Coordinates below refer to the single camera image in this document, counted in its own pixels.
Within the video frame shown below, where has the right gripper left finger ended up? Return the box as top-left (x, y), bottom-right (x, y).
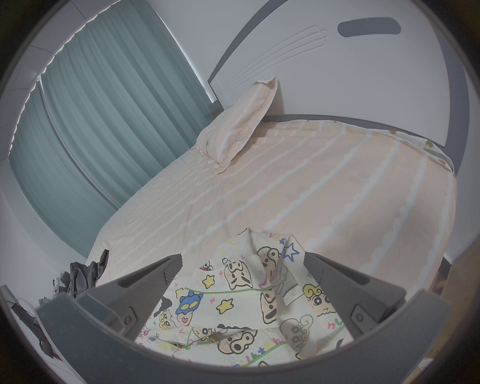
top-left (77, 253), bottom-right (184, 334)

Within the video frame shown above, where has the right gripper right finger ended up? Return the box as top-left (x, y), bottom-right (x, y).
top-left (304, 251), bottom-right (407, 338)

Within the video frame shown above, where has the white printed pyjama top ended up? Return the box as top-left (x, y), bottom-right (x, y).
top-left (134, 227), bottom-right (355, 370)

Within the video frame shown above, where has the bed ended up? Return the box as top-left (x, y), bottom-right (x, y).
top-left (85, 0), bottom-right (471, 297)

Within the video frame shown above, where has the black shirt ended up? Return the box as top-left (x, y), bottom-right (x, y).
top-left (62, 249), bottom-right (110, 297)

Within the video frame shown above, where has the grey patterned garment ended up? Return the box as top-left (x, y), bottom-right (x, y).
top-left (52, 275), bottom-right (72, 298)

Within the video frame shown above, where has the blue-green curtain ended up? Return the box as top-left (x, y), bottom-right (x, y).
top-left (7, 80), bottom-right (122, 234)
top-left (39, 5), bottom-right (215, 210)

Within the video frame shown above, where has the pink striped pillow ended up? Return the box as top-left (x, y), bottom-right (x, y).
top-left (196, 77), bottom-right (278, 174)

